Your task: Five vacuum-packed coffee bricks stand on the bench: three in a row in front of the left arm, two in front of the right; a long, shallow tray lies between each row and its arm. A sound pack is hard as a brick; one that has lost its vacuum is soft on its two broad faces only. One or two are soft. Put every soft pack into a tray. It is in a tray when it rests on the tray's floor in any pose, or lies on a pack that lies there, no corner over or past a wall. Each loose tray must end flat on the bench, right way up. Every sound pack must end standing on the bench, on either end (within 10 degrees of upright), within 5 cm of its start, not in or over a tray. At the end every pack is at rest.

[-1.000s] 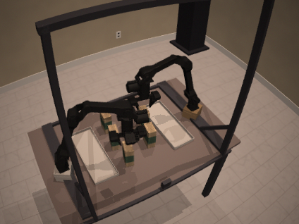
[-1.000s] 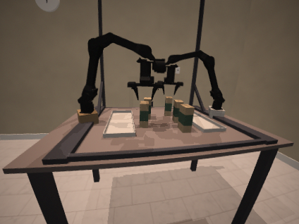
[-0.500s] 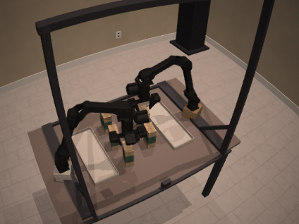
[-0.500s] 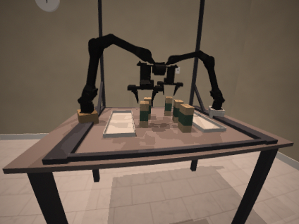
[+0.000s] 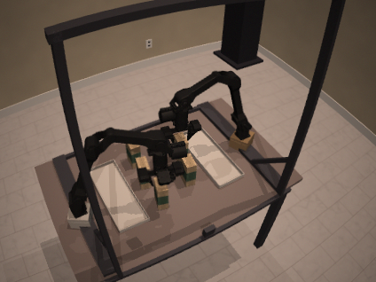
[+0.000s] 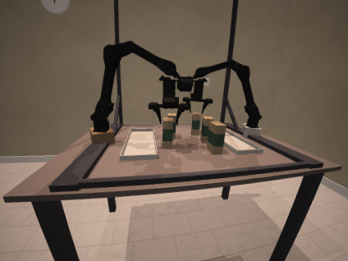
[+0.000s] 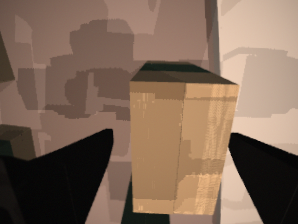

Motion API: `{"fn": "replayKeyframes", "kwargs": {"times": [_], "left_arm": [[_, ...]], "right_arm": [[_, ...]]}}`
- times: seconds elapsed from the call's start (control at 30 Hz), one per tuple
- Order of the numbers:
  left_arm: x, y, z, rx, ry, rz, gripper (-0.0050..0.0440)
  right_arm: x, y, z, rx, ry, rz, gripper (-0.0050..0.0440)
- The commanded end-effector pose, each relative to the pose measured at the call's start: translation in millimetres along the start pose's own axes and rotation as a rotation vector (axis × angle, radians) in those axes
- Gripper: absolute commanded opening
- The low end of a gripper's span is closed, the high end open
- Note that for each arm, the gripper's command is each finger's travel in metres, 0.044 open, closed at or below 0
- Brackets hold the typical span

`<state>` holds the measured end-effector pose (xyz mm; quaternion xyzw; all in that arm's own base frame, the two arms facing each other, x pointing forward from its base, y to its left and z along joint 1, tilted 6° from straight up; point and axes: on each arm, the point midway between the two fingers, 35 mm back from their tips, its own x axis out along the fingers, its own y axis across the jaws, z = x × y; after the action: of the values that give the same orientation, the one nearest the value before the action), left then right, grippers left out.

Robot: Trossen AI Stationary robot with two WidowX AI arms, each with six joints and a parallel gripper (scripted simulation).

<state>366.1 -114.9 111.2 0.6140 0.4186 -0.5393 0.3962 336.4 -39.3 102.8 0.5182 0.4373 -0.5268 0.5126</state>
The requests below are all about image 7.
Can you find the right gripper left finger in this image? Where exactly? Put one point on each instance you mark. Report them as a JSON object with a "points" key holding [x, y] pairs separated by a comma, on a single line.
{"points": [[58, 187]]}

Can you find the long shallow beige tray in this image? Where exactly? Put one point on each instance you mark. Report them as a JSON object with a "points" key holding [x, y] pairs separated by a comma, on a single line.
{"points": [[255, 44]]}

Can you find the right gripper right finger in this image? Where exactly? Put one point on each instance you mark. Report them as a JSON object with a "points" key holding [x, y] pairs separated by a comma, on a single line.
{"points": [[270, 176]]}

